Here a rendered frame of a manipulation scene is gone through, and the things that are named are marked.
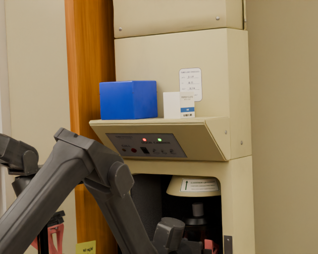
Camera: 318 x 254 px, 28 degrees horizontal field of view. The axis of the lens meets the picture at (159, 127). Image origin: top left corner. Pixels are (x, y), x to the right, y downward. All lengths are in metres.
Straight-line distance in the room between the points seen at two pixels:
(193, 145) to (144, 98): 0.17
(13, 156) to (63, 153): 0.44
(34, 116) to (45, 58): 0.22
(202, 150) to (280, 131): 0.48
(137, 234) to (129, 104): 0.33
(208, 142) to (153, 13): 0.36
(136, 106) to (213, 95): 0.18
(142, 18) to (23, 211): 0.72
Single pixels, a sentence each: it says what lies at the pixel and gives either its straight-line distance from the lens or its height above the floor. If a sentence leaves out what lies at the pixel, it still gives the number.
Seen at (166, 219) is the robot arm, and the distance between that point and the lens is 1.46.
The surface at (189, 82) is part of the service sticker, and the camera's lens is 1.49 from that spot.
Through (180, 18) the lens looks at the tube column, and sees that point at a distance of 1.51.
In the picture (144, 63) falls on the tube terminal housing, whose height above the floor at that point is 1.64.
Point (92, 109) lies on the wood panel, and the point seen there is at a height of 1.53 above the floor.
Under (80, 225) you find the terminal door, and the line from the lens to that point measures 1.49.
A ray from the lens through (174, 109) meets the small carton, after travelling 1.42.
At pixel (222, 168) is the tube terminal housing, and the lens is 1.46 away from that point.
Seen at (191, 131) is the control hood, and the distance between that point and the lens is 1.38.
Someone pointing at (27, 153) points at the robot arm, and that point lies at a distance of 1.48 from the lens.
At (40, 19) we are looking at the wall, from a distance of 2.39.
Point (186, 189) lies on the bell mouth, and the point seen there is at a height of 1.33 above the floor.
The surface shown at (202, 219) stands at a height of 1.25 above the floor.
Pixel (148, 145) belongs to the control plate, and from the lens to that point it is 1.49.
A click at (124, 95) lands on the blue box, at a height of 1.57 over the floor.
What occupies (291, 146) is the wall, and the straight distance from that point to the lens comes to 1.85.
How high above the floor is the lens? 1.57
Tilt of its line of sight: 3 degrees down
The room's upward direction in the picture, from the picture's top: 2 degrees counter-clockwise
